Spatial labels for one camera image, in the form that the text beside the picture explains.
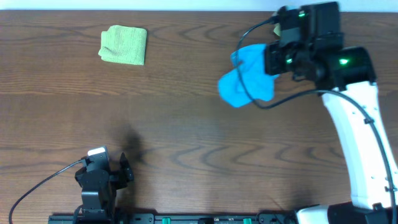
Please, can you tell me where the folded green cloth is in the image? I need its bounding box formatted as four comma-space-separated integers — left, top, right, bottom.
98, 25, 147, 65

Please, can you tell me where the blue cloth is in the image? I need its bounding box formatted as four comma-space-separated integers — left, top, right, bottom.
218, 44, 279, 108

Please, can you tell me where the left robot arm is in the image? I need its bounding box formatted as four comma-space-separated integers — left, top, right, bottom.
72, 152, 134, 223

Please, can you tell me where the left black cable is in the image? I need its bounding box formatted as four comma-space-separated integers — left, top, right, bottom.
8, 158, 88, 224

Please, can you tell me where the green cloth under pile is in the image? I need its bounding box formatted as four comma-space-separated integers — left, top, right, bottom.
274, 24, 281, 37

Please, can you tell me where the right black cable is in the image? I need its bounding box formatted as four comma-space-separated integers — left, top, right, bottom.
234, 17, 398, 224

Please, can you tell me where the black cable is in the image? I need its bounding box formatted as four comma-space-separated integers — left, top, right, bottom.
8, 158, 88, 224
234, 17, 398, 224

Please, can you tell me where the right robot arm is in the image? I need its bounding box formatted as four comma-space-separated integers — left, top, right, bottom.
265, 2, 397, 223

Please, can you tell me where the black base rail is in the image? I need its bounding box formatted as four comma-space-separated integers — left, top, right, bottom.
48, 213, 298, 224

